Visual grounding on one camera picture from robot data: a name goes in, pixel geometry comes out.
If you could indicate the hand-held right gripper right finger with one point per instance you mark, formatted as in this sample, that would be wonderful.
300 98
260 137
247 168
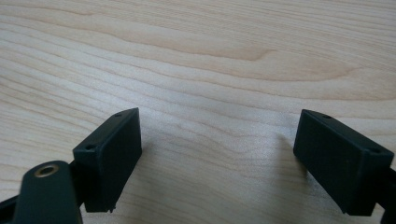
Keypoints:
339 161

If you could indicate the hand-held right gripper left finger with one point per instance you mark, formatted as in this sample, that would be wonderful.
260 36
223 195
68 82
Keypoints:
109 155

